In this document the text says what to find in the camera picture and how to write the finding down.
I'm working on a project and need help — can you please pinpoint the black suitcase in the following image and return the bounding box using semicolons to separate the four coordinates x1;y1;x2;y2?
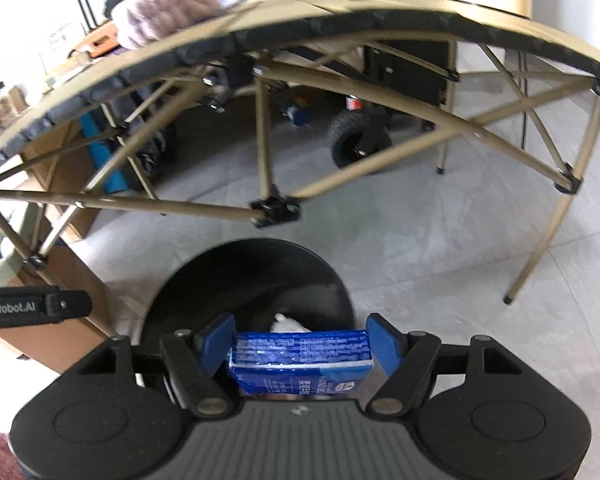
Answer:
365;35;453;123

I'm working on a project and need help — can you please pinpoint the orange red long box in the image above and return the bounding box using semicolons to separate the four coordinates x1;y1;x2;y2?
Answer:
87;27;118;56

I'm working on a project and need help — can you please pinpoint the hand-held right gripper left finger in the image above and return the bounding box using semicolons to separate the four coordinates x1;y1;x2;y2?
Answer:
77;312;237;418

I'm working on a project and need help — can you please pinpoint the blue tissue packet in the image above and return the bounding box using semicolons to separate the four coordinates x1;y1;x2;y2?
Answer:
227;329;373;401

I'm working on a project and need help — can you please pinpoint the tall cardboard box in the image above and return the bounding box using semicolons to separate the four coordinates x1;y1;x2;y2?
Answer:
0;240;116;376

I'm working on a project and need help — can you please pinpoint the tan folding table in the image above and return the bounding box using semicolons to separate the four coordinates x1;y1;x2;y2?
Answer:
0;0;600;306

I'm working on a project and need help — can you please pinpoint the clear box with brown contents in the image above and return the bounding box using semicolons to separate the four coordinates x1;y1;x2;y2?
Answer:
0;92;28;135

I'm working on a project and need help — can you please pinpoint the large cardboard box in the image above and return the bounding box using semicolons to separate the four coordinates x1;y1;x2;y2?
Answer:
22;120;113;241

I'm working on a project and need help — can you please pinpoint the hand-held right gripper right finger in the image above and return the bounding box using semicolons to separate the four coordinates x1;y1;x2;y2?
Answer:
366;313;523;418

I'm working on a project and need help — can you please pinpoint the pale green storage box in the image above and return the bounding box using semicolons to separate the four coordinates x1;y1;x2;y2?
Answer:
0;200;36;286

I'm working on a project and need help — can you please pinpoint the white soft item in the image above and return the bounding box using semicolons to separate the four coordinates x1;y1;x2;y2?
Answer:
270;312;314;334

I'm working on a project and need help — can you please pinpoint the purple fluffy headband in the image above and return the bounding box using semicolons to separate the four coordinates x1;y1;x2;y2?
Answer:
115;0;222;51

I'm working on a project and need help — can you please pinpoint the blue round object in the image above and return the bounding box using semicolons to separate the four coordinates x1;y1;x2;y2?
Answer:
284;99;312;127

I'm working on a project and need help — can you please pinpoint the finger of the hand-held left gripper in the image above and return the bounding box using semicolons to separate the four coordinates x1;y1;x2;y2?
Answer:
44;286;94;322

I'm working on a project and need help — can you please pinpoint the black round bin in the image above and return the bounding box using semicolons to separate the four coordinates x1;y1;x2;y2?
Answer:
139;238;357;361

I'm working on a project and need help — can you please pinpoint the blue foam mat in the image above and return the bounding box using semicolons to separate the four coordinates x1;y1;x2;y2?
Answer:
79;110;131;196

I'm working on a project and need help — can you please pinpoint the black wagon wheel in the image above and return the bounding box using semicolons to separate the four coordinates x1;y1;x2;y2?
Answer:
327;110;393;168

